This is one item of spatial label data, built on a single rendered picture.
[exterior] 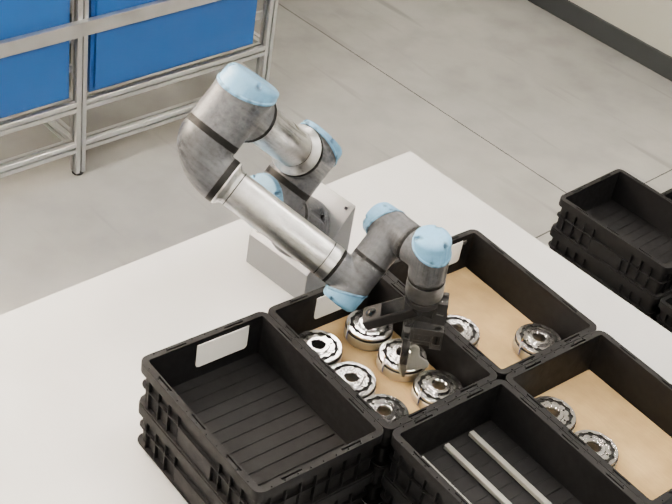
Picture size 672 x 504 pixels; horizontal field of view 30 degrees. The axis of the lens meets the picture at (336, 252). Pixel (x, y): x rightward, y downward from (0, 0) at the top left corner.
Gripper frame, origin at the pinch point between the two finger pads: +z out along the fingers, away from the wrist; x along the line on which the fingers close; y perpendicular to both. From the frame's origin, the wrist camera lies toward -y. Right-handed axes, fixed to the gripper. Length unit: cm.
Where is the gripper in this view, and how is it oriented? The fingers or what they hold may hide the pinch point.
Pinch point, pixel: (401, 361)
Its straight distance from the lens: 260.7
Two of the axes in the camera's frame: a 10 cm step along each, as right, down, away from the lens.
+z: -0.8, 7.3, 6.7
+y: 9.9, 1.5, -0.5
